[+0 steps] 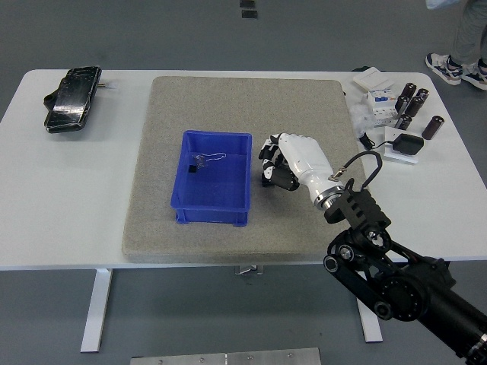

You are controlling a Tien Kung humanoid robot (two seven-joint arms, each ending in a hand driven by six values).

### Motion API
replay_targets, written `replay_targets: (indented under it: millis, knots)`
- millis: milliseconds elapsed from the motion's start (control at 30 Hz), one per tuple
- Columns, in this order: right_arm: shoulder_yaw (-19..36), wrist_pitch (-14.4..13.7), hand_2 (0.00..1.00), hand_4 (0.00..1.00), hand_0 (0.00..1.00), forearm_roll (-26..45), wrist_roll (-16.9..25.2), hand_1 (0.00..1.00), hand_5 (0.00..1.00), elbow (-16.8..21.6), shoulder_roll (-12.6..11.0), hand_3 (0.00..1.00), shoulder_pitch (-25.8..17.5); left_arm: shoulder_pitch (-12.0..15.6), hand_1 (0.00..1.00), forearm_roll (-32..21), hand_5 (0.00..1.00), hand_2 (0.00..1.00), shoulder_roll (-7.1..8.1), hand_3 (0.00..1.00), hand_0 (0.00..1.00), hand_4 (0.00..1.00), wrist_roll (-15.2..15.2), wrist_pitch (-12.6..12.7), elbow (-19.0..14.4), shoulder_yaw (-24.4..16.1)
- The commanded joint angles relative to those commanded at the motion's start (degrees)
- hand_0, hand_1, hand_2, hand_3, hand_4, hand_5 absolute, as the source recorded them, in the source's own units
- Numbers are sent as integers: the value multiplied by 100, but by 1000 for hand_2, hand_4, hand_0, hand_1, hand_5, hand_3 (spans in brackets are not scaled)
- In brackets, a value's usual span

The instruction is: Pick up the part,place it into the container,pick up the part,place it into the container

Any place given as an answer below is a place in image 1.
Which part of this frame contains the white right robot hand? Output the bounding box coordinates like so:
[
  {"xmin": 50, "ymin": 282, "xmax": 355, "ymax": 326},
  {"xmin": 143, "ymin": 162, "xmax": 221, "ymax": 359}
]
[{"xmin": 259, "ymin": 132, "xmax": 343, "ymax": 202}]

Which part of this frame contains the clear plastic bag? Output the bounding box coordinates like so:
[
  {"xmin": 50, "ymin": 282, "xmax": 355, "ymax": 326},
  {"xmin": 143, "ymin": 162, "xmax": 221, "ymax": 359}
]
[{"xmin": 349, "ymin": 95, "xmax": 376, "ymax": 138}]

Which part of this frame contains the grey-brown foam mat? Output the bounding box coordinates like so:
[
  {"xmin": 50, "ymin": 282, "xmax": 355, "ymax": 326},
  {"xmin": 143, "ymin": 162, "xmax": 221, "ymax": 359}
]
[{"xmin": 120, "ymin": 75, "xmax": 383, "ymax": 264}]

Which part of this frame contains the white flat plate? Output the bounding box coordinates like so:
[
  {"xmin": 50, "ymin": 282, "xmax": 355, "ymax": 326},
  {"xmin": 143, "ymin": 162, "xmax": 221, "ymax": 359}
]
[{"xmin": 382, "ymin": 126, "xmax": 419, "ymax": 165}]

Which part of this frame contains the white circuit breaker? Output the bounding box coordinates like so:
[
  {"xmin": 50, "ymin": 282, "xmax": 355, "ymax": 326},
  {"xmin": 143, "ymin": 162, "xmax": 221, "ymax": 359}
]
[{"xmin": 364, "ymin": 86, "xmax": 400, "ymax": 126}]

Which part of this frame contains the blue plastic bin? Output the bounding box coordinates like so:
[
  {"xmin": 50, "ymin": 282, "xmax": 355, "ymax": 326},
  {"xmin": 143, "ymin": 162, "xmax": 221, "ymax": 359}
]
[{"xmin": 169, "ymin": 130, "xmax": 253, "ymax": 227}]

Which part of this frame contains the black power adapter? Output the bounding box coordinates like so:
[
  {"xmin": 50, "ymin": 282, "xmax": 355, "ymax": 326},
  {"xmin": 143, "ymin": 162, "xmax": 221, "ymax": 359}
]
[{"xmin": 391, "ymin": 133, "xmax": 425, "ymax": 156}]

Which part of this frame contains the white table leg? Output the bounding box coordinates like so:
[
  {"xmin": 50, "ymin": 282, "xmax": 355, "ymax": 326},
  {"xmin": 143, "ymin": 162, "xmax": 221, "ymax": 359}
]
[
  {"xmin": 355, "ymin": 298, "xmax": 384, "ymax": 343},
  {"xmin": 80, "ymin": 268, "xmax": 113, "ymax": 353}
]

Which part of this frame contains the silver metal plate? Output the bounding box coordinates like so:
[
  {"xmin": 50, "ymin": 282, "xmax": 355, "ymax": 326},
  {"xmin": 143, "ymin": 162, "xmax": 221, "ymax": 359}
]
[{"xmin": 130, "ymin": 347, "xmax": 322, "ymax": 365}]

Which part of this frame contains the black wrapped device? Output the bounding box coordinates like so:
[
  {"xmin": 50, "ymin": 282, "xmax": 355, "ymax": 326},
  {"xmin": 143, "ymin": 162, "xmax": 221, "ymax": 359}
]
[{"xmin": 42, "ymin": 65, "xmax": 103, "ymax": 135}]

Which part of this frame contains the black adapter cable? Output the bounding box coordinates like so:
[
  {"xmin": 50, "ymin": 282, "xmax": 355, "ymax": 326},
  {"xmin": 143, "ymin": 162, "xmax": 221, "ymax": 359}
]
[{"xmin": 357, "ymin": 132, "xmax": 396, "ymax": 151}]

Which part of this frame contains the white switch panel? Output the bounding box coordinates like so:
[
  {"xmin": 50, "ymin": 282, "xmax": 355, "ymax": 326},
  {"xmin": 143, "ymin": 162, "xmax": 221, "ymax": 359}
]
[{"xmin": 352, "ymin": 66, "xmax": 394, "ymax": 92}]

